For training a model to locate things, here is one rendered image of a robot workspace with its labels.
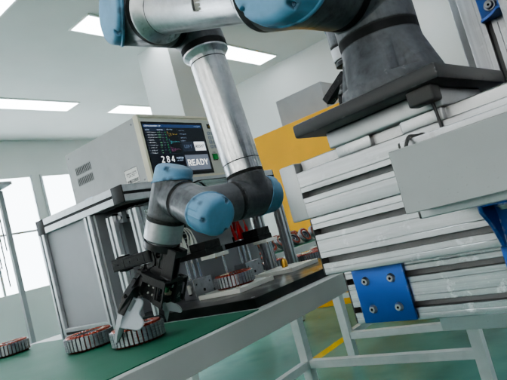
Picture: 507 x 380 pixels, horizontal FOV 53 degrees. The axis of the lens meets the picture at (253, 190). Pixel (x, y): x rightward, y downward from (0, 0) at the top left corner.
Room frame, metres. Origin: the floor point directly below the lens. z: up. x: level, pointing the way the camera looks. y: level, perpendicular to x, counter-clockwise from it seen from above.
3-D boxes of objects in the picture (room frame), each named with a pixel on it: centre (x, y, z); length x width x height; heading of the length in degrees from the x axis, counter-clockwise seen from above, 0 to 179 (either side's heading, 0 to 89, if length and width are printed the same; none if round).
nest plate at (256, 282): (1.39, 0.11, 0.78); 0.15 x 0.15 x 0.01; 53
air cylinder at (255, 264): (1.67, 0.08, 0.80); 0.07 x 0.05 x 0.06; 143
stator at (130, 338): (1.06, 0.31, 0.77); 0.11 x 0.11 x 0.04
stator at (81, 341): (1.18, 0.45, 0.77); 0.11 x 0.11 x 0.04
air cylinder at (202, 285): (1.48, 0.23, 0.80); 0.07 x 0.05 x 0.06; 143
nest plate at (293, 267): (1.58, -0.03, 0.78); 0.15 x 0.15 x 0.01; 53
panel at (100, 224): (1.64, 0.24, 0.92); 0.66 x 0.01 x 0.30; 143
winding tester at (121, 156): (1.69, 0.29, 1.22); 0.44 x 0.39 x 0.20; 143
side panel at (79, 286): (1.47, 0.56, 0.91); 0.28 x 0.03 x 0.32; 53
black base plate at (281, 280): (1.49, 0.05, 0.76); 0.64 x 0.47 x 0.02; 143
